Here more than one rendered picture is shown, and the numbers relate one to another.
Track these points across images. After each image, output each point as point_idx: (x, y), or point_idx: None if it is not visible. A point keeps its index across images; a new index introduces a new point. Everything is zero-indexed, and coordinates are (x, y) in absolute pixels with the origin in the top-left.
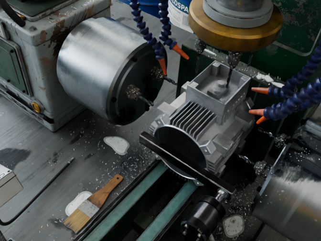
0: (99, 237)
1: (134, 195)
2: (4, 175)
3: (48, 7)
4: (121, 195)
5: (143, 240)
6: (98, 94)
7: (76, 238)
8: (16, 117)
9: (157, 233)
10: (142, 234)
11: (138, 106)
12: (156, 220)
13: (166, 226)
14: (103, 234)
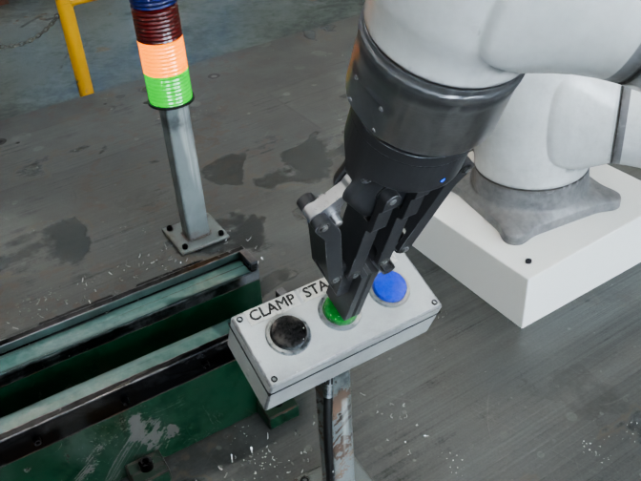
0: (133, 363)
1: (11, 422)
2: (251, 310)
3: None
4: (40, 419)
5: (59, 342)
6: None
7: (175, 361)
8: None
9: (27, 345)
10: (53, 350)
11: None
12: (9, 366)
13: (2, 344)
14: (122, 367)
